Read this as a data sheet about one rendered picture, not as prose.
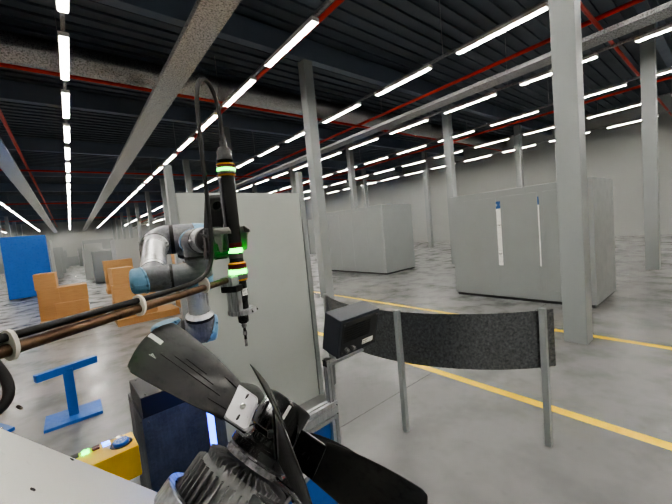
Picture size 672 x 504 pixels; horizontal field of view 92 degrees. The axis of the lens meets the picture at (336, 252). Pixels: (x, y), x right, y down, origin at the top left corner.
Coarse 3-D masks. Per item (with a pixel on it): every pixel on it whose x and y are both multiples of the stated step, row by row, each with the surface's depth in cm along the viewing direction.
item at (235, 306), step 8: (232, 280) 75; (224, 288) 76; (232, 288) 75; (240, 288) 77; (232, 296) 77; (240, 296) 78; (232, 304) 77; (240, 304) 78; (232, 312) 78; (240, 312) 78; (248, 312) 78
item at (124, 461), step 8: (112, 440) 96; (104, 448) 93; (112, 448) 92; (120, 448) 92; (128, 448) 92; (136, 448) 93; (80, 456) 90; (88, 456) 90; (96, 456) 89; (104, 456) 89; (112, 456) 89; (120, 456) 90; (128, 456) 91; (136, 456) 93; (96, 464) 86; (104, 464) 88; (112, 464) 89; (120, 464) 90; (128, 464) 91; (136, 464) 92; (112, 472) 89; (120, 472) 90; (128, 472) 91; (136, 472) 92; (128, 480) 91
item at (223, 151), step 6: (222, 138) 77; (222, 144) 77; (222, 150) 77; (228, 150) 77; (222, 156) 77; (228, 156) 77; (240, 282) 79; (246, 282) 81; (246, 288) 80; (246, 294) 80; (246, 300) 80; (246, 306) 80; (240, 318) 80; (246, 318) 80
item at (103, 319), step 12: (192, 288) 63; (204, 288) 66; (156, 300) 54; (168, 300) 57; (120, 312) 47; (132, 312) 49; (72, 324) 41; (84, 324) 42; (96, 324) 44; (36, 336) 37; (48, 336) 38; (60, 336) 39; (0, 348) 34; (24, 348) 36
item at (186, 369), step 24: (168, 336) 73; (192, 336) 80; (144, 360) 63; (168, 360) 67; (192, 360) 72; (216, 360) 78; (168, 384) 64; (192, 384) 68; (216, 384) 72; (216, 408) 68
